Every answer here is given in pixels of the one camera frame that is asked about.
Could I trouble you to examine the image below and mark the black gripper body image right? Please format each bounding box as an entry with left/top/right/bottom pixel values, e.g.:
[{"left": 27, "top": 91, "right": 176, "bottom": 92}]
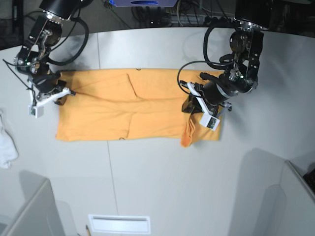
[{"left": 194, "top": 82, "right": 236, "bottom": 111}]

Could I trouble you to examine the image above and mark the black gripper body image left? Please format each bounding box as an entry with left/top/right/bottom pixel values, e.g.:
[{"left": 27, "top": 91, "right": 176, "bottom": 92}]
[{"left": 29, "top": 71, "right": 67, "bottom": 98}]

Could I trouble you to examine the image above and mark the orange T-shirt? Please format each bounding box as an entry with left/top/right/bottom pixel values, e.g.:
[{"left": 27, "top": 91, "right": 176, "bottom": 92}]
[{"left": 56, "top": 69, "right": 221, "bottom": 148}]

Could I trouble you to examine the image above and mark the white cloth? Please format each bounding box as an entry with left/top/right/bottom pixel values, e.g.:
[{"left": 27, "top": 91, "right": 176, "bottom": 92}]
[{"left": 0, "top": 110, "right": 19, "bottom": 169}]

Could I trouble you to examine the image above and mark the blue grey device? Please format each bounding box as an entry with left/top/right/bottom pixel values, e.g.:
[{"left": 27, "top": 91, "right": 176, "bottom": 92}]
[{"left": 109, "top": 0, "right": 177, "bottom": 7}]

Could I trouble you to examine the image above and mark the grey box left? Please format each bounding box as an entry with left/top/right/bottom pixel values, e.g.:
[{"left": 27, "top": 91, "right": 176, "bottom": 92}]
[{"left": 1, "top": 178, "right": 65, "bottom": 236}]

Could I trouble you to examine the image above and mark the grey box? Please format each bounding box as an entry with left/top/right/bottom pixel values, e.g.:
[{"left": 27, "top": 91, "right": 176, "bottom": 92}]
[
  {"left": 1, "top": 178, "right": 65, "bottom": 236},
  {"left": 256, "top": 161, "right": 315, "bottom": 236}
]

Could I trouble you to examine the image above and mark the white paper label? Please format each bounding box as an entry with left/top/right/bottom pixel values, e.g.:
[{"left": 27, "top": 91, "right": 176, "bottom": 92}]
[{"left": 88, "top": 214, "right": 151, "bottom": 235}]

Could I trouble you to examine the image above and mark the black keyboard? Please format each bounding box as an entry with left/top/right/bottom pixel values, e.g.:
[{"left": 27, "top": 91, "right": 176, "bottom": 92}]
[{"left": 303, "top": 171, "right": 315, "bottom": 193}]

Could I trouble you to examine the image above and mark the pencil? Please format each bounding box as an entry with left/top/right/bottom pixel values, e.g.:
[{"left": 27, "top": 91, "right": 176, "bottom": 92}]
[{"left": 86, "top": 225, "right": 92, "bottom": 236}]

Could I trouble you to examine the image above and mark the grey box right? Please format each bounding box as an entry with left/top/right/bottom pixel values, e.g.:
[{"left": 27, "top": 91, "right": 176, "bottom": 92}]
[{"left": 256, "top": 161, "right": 315, "bottom": 236}]

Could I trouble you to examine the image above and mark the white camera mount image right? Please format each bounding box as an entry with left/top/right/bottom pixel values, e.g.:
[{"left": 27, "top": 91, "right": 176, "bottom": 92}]
[{"left": 179, "top": 80, "right": 232, "bottom": 131}]

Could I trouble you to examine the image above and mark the white camera mount image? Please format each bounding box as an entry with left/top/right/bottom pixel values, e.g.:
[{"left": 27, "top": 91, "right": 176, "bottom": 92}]
[
  {"left": 179, "top": 80, "right": 232, "bottom": 131},
  {"left": 28, "top": 88, "right": 76, "bottom": 118}
]

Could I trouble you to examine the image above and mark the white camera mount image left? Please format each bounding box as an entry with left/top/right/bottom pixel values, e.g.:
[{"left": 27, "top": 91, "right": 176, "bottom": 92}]
[{"left": 28, "top": 88, "right": 76, "bottom": 118}]

